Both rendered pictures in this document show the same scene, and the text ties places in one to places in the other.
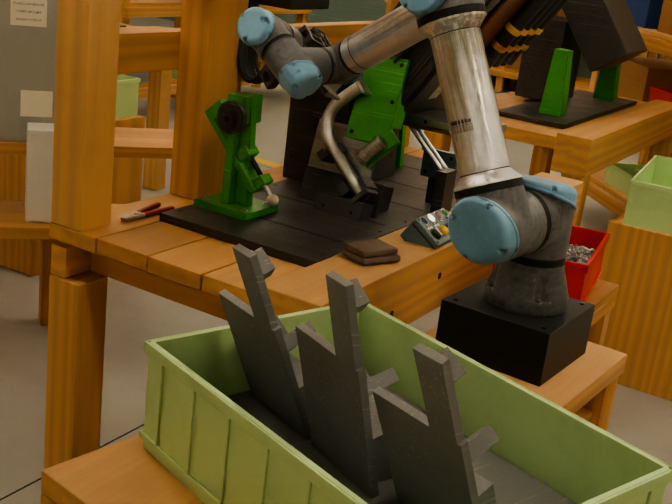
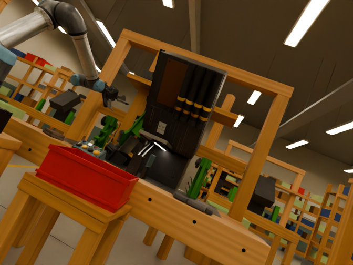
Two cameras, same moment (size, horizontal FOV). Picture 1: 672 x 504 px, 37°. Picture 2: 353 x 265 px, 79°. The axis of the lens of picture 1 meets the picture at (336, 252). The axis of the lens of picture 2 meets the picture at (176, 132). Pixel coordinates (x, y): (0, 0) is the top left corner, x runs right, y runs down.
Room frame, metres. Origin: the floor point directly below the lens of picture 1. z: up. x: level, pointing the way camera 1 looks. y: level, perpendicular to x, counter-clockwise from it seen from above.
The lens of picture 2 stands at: (2.19, -1.41, 1.03)
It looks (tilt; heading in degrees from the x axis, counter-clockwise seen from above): 9 degrees up; 71
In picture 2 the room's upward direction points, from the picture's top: 25 degrees clockwise
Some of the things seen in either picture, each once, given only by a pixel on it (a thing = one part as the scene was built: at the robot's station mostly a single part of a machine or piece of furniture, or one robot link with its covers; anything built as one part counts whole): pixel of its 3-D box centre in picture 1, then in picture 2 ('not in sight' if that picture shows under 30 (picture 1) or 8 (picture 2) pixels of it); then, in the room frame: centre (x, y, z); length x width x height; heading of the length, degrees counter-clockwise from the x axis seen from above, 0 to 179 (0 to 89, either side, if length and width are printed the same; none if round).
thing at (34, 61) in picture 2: not in sight; (22, 92); (-0.06, 5.93, 1.13); 2.48 x 0.54 x 2.27; 151
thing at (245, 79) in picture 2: not in sight; (200, 63); (2.67, 0.21, 1.89); 1.50 x 0.09 x 0.09; 150
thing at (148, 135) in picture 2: (422, 117); (159, 143); (2.54, -0.18, 1.11); 0.39 x 0.16 x 0.03; 60
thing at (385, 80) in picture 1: (383, 98); (142, 126); (2.42, -0.07, 1.17); 0.13 x 0.12 x 0.20; 150
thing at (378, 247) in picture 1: (371, 251); (53, 134); (2.00, -0.07, 0.91); 0.10 x 0.08 x 0.03; 127
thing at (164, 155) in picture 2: (347, 115); (166, 156); (2.68, 0.02, 1.07); 0.30 x 0.18 x 0.34; 150
